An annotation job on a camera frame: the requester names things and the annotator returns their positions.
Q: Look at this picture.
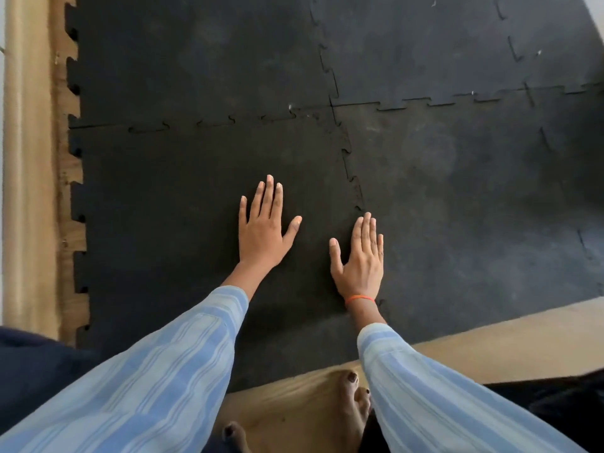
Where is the person's right hand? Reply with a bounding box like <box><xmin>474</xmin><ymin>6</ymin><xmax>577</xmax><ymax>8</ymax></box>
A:
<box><xmin>328</xmin><ymin>212</ymin><xmax>385</xmax><ymax>301</ymax></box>

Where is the person's left hand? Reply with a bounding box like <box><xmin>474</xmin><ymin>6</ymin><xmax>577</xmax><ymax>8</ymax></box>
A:
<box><xmin>238</xmin><ymin>174</ymin><xmax>303</xmax><ymax>274</ymax></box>

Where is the person's right forearm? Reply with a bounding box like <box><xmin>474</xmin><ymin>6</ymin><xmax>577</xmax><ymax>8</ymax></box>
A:
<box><xmin>347</xmin><ymin>298</ymin><xmax>588</xmax><ymax>453</ymax></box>

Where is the person's left forearm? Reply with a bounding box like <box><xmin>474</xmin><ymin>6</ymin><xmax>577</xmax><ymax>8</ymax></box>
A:
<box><xmin>0</xmin><ymin>261</ymin><xmax>276</xmax><ymax>453</ymax></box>

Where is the black interlocking foam mat tile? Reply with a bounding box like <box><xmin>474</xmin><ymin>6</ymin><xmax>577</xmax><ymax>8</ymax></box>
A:
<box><xmin>67</xmin><ymin>106</ymin><xmax>366</xmax><ymax>393</ymax></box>
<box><xmin>64</xmin><ymin>0</ymin><xmax>340</xmax><ymax>134</ymax></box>
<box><xmin>493</xmin><ymin>0</ymin><xmax>604</xmax><ymax>96</ymax></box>
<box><xmin>330</xmin><ymin>83</ymin><xmax>604</xmax><ymax>347</ymax></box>
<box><xmin>309</xmin><ymin>0</ymin><xmax>536</xmax><ymax>112</ymax></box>

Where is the person's right foot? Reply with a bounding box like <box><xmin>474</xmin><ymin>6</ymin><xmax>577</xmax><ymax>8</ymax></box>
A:
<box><xmin>326</xmin><ymin>370</ymin><xmax>374</xmax><ymax>453</ymax></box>

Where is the person's foot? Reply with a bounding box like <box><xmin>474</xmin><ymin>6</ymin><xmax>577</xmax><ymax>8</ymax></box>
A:
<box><xmin>222</xmin><ymin>422</ymin><xmax>252</xmax><ymax>453</ymax></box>
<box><xmin>326</xmin><ymin>370</ymin><xmax>374</xmax><ymax>453</ymax></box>

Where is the person's left foot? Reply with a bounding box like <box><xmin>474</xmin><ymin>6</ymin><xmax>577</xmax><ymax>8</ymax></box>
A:
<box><xmin>222</xmin><ymin>422</ymin><xmax>252</xmax><ymax>453</ymax></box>

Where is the black garment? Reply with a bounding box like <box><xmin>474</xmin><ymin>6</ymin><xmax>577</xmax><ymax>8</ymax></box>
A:
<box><xmin>485</xmin><ymin>369</ymin><xmax>604</xmax><ymax>453</ymax></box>

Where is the dark blue garment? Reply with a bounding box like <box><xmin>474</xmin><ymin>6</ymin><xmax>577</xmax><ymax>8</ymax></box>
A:
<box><xmin>0</xmin><ymin>325</ymin><xmax>102</xmax><ymax>435</ymax></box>

